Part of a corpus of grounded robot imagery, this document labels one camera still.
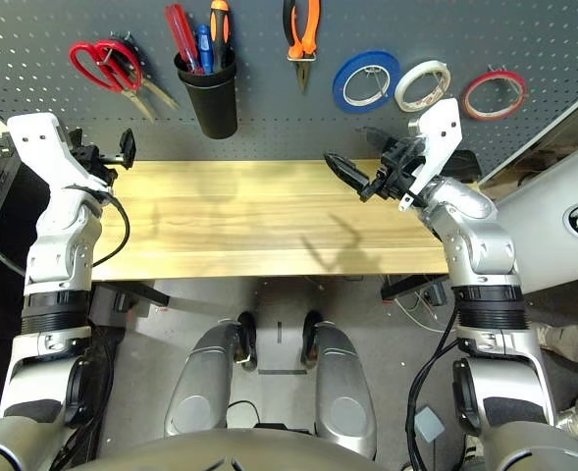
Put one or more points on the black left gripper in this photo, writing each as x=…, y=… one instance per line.
x=92, y=158

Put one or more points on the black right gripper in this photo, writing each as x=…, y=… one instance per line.
x=399, y=169

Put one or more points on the red tape roll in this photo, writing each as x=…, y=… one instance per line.
x=466, y=100

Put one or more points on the orange black needle-nose pliers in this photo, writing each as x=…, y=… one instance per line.
x=296, y=49

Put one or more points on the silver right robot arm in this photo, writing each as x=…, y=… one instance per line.
x=480, y=245

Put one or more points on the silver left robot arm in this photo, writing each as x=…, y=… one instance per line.
x=58, y=245

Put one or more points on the metal pegboard hook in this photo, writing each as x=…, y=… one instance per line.
x=376, y=76
x=439, y=77
x=497, y=73

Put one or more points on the grey perforated pegboard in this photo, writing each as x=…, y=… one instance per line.
x=269, y=122

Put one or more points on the blue tape roll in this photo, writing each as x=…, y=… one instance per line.
x=338, y=90

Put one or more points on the white tape roll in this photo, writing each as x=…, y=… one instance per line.
x=399, y=93

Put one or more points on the black plastic cup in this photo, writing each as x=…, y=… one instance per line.
x=215, y=113

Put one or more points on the black rectangular box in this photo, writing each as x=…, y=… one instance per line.
x=467, y=167

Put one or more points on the black table support bar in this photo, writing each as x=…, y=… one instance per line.
x=146, y=294
x=406, y=288

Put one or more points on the black power adapter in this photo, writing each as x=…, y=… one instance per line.
x=436, y=294

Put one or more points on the white machine housing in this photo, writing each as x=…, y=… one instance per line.
x=539, y=235

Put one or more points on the silver right robot leg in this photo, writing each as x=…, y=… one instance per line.
x=342, y=392

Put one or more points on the silver robot leg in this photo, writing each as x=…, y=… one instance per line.
x=342, y=392
x=200, y=382

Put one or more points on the silver left robot leg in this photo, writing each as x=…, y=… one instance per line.
x=200, y=382

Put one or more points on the grey square floor pad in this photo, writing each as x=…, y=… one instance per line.
x=428, y=423

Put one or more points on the black floor device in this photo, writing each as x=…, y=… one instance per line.
x=269, y=426

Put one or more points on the bystander white black sneaker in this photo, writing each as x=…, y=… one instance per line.
x=474, y=451

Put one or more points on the grey robot torso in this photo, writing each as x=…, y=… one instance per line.
x=220, y=456

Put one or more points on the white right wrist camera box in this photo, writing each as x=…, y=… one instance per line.
x=440, y=132

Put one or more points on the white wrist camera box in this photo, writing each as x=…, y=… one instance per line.
x=38, y=142
x=440, y=132

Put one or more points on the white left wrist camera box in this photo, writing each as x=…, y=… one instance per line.
x=38, y=142

